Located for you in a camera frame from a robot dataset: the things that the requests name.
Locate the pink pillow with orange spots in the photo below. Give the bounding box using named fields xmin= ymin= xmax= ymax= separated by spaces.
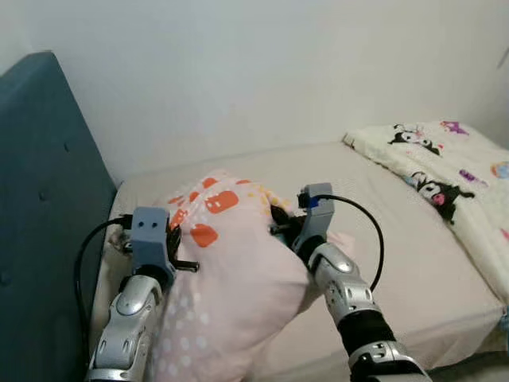
xmin=146 ymin=169 xmax=360 ymax=382

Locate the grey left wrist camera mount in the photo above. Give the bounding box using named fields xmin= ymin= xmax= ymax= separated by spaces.
xmin=130 ymin=207 xmax=173 ymax=272

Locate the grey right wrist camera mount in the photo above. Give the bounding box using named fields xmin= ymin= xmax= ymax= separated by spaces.
xmin=296 ymin=182 xmax=336 ymax=249

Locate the cream cartoon print quilt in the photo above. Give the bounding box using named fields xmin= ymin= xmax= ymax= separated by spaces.
xmin=342 ymin=120 xmax=509 ymax=305

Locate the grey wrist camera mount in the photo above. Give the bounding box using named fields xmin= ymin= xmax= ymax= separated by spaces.
xmin=130 ymin=207 xmax=173 ymax=272
xmin=296 ymin=182 xmax=336 ymax=249

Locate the beige mattress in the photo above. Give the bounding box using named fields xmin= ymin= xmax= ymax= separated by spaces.
xmin=86 ymin=141 xmax=509 ymax=382

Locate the teal upholstered headboard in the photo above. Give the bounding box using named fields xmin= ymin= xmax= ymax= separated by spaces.
xmin=0 ymin=51 xmax=119 ymax=382

